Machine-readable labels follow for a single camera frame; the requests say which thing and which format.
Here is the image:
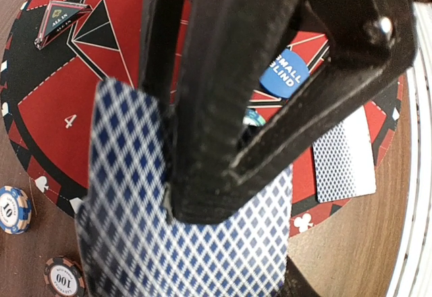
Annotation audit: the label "blue cream poker chip stack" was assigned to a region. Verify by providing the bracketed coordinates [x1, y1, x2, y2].
[1, 186, 32, 235]

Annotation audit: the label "black triangular all-in marker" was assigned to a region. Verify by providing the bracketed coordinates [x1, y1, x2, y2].
[34, 0, 92, 50]

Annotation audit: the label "blue small blind button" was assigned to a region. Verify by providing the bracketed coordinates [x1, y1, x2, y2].
[260, 49, 310, 99]

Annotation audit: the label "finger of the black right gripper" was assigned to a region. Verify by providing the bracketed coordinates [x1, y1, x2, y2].
[171, 0, 299, 224]

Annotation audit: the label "green chips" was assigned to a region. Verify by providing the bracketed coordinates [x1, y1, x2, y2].
[243, 108, 266, 127]

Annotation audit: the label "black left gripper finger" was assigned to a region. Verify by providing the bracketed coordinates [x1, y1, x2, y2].
[285, 256, 344, 296]

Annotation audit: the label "red black poker chip stack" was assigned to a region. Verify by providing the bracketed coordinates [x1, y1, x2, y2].
[44, 256, 86, 297]

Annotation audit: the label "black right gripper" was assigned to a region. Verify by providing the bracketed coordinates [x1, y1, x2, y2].
[229, 0, 416, 186]

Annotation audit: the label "dealt blue card seat two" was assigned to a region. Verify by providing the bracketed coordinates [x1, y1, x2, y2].
[313, 123, 356, 203]

